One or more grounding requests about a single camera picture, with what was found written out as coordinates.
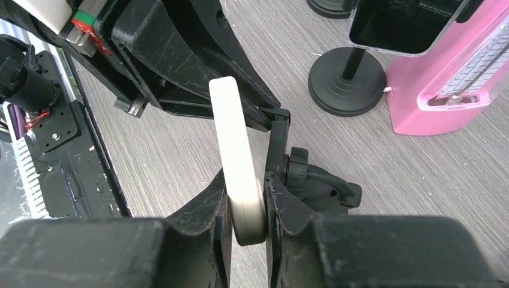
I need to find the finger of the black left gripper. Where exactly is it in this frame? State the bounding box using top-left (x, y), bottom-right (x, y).
top-left (190, 1), bottom-right (280, 107)

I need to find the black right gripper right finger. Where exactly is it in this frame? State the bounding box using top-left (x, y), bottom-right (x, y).
top-left (264, 172), bottom-right (498, 287)

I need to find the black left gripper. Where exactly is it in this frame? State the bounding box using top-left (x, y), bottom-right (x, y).
top-left (1, 1), bottom-right (270, 131)

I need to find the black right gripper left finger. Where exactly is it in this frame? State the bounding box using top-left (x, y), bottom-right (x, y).
top-left (1, 172), bottom-right (232, 287)

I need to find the black phone stand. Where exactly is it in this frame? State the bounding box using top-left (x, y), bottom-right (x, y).
top-left (306, 0), bottom-right (355, 19)
top-left (308, 47), bottom-right (386, 117)
top-left (261, 107), bottom-right (363, 214)

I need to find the smartphone with cream case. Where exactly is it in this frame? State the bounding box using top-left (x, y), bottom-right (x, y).
top-left (209, 76), bottom-right (267, 246)

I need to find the smartphone with clear case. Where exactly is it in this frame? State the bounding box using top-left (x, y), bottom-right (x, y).
top-left (349, 0), bottom-right (483, 55)

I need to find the pink wedge stand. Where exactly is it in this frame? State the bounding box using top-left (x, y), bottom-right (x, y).
top-left (386, 1), bottom-right (508, 136)

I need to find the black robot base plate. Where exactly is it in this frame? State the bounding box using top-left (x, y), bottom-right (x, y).
top-left (1, 47), bottom-right (130, 219)

